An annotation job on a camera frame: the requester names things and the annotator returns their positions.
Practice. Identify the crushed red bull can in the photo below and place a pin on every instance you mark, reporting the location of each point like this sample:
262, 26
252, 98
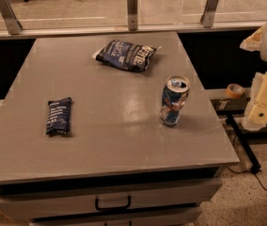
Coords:
174, 96

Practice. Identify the grey cabinet with drawers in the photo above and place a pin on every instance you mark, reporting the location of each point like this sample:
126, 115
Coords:
117, 145

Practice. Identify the large dark blue chip bag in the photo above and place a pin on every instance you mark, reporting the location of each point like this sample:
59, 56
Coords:
125, 55

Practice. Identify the small dark blue snack packet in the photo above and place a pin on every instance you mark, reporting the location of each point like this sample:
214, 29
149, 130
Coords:
59, 117

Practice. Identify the roll of tan tape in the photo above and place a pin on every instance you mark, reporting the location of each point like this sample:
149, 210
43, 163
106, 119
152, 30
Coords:
235, 91

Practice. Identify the black metal stand leg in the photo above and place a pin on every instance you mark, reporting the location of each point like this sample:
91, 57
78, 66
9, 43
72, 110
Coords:
238, 133

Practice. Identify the black drawer handle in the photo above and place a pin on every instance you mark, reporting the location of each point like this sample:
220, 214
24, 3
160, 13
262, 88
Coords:
113, 203

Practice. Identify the middle metal railing bracket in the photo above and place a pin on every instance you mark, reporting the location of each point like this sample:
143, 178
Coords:
132, 8

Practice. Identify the metal railing bracket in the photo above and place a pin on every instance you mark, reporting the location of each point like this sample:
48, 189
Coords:
11, 22
208, 15
132, 8

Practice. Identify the right metal railing bracket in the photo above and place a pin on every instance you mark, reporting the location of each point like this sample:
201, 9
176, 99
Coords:
208, 15

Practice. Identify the left metal railing bracket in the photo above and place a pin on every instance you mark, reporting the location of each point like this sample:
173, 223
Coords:
11, 22

